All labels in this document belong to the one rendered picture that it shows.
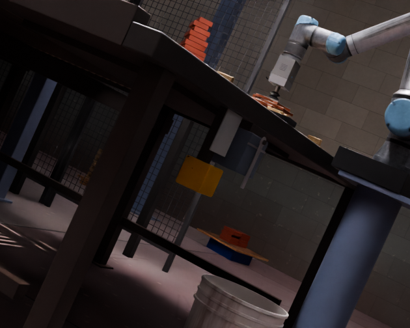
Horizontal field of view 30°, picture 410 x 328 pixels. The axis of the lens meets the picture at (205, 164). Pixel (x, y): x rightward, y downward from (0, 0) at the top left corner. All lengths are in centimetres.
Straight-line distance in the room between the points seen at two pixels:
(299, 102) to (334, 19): 91
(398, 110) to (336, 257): 55
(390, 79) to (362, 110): 40
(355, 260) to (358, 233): 9
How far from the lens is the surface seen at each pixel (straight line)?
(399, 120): 260
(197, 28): 363
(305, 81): 783
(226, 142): 207
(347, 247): 269
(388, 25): 285
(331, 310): 270
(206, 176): 199
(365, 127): 759
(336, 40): 274
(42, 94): 447
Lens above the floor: 71
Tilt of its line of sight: level
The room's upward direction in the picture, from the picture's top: 24 degrees clockwise
